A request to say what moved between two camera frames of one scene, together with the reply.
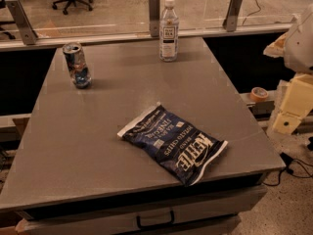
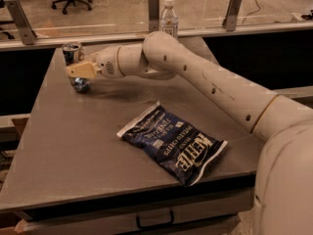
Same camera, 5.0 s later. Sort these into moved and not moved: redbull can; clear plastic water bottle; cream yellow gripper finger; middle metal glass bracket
Moved: cream yellow gripper finger
Not moved: middle metal glass bracket; clear plastic water bottle; redbull can
